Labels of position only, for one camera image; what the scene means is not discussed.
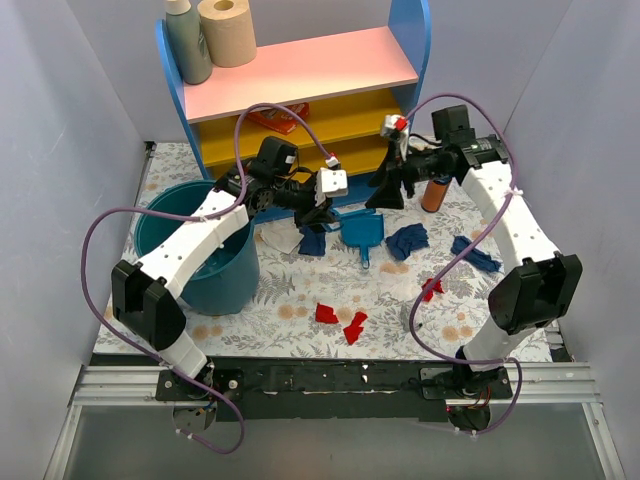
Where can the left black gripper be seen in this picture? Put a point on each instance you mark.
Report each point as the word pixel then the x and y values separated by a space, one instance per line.
pixel 310 213

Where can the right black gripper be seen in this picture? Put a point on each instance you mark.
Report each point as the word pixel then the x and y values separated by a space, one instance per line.
pixel 395 167

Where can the blue plastic dustpan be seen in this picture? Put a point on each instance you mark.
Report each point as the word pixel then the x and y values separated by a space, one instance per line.
pixel 363 229

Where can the blue hand brush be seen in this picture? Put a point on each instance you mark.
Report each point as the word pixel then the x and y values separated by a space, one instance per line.
pixel 336 219

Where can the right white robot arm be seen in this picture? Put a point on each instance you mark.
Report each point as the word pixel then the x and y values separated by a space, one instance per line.
pixel 539 281

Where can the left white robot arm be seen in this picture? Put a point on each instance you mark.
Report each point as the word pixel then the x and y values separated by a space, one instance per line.
pixel 145 293

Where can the dark blue paper scrap left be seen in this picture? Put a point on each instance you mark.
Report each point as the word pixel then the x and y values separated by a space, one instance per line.
pixel 313 242

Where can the dark blue paper scrap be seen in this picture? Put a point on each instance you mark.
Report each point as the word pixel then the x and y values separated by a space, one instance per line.
pixel 477 258
pixel 407 240
pixel 313 242

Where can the white paper scrap left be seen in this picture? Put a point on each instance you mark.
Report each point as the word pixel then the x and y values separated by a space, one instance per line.
pixel 282 238

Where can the orange spray bottle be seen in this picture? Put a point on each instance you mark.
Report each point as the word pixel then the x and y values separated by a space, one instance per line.
pixel 434 194

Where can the dark blue paper scrap middle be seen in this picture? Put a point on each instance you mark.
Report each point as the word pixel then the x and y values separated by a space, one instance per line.
pixel 407 240

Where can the floral table cloth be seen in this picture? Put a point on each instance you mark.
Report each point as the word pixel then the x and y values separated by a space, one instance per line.
pixel 279 320

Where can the red paper scrap left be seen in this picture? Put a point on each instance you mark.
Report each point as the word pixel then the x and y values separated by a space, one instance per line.
pixel 325 314

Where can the red paper scrap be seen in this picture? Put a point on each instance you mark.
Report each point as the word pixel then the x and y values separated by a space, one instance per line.
pixel 325 314
pixel 431 288
pixel 353 331

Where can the red paper scrap right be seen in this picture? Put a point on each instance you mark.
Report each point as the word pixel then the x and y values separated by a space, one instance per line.
pixel 431 288

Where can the red box upper shelf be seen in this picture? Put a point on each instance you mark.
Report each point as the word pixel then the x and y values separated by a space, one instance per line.
pixel 278 121

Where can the blue pink yellow shelf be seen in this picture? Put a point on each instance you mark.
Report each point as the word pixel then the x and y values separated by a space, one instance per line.
pixel 350 81

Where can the teal plastic bucket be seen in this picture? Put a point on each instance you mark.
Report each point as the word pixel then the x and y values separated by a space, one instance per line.
pixel 227 281

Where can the dark blue paper scrap right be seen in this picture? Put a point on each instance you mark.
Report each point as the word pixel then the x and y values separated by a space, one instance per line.
pixel 477 258

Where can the red paper scrap middle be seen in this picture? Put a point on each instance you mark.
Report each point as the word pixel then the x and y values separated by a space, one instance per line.
pixel 353 331

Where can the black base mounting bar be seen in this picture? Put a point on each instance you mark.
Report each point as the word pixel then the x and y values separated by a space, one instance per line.
pixel 297 388

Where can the grey green bottle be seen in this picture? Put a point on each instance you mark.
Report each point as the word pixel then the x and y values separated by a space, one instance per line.
pixel 187 40

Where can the brown paper roll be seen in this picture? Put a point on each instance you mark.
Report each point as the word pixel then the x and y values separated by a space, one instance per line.
pixel 229 32

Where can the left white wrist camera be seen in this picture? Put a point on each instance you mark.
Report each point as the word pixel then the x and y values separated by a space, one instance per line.
pixel 330 184

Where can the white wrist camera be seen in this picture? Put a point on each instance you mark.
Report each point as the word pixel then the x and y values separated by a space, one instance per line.
pixel 330 184
pixel 396 128

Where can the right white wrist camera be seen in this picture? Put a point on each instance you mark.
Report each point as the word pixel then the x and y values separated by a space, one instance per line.
pixel 396 128

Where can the aluminium frame rail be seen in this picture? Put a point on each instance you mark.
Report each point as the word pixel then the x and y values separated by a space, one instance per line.
pixel 543 383

